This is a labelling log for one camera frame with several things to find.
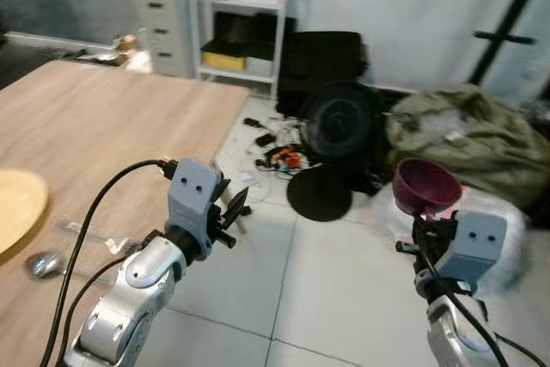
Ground white shelf unit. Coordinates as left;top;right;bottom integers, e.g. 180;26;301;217
189;0;291;103

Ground clear plastic bag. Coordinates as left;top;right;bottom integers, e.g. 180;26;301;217
370;185;527;292

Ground yellow box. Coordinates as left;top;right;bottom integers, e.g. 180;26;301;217
202;51;248;72

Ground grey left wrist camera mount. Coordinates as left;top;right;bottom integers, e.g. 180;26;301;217
166;159;226;239

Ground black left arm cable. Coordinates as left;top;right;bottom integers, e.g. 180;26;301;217
39;158;179;367

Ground olive green bag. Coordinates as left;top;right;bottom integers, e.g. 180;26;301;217
385;84;550;210

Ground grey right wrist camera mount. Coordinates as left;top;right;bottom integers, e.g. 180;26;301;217
438;210;509;282

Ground grey drawer cabinet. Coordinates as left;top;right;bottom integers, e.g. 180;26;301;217
131;0;195;77

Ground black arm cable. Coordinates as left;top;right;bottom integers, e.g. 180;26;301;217
39;158;179;367
416;229;550;367

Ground black pole with crossbar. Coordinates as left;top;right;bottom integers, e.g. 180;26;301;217
468;0;550;86

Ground small dark bowl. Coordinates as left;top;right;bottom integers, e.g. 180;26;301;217
392;157;462;217

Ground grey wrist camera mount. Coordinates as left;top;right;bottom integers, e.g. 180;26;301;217
166;159;226;239
438;210;509;282

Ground large black box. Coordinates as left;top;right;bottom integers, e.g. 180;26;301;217
278;31;370;119

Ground black case on shelf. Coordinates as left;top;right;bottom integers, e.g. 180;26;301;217
212;12;278;58

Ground black floor fan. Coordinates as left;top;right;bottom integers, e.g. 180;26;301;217
287;82;389;223

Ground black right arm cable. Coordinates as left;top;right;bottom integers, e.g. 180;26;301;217
416;229;550;367

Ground small orange gadget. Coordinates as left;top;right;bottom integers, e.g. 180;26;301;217
275;150;304;169

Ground small tan figurine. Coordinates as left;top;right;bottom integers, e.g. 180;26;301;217
116;34;153;72

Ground metal spoon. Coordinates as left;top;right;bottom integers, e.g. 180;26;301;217
26;251;68;281

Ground yellow plate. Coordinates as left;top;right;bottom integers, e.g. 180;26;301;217
0;169;50;256

